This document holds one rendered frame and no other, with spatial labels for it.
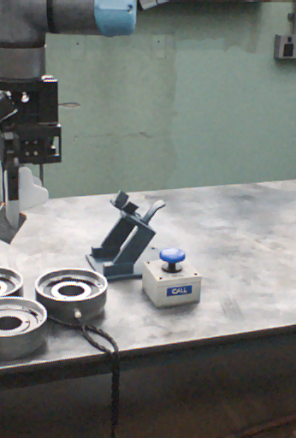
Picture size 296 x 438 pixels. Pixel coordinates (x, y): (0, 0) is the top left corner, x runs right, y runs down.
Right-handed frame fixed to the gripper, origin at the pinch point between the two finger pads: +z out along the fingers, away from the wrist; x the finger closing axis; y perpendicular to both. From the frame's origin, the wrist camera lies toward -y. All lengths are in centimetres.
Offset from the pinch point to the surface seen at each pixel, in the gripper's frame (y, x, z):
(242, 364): 45, 8, 38
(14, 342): -2.5, -18.1, 10.1
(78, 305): 7.5, -11.2, 9.9
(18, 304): -0.4, -8.5, 10.0
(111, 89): 62, 154, 14
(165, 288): 21.2, -9.4, 10.0
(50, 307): 4.0, -9.5, 10.5
